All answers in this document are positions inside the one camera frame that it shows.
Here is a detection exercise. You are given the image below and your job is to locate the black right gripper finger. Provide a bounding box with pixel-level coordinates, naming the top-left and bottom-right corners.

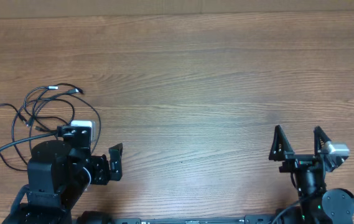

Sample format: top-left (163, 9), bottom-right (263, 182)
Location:
top-left (269, 125), bottom-right (295, 161)
top-left (314, 126), bottom-right (332, 155)

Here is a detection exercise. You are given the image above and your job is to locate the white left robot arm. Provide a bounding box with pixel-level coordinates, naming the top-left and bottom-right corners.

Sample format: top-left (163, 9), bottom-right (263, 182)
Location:
top-left (4, 140), bottom-right (123, 223)

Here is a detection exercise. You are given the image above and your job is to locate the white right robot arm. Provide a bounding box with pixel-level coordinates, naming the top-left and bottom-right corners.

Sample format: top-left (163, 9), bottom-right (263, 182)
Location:
top-left (269, 125), bottom-right (354, 223)

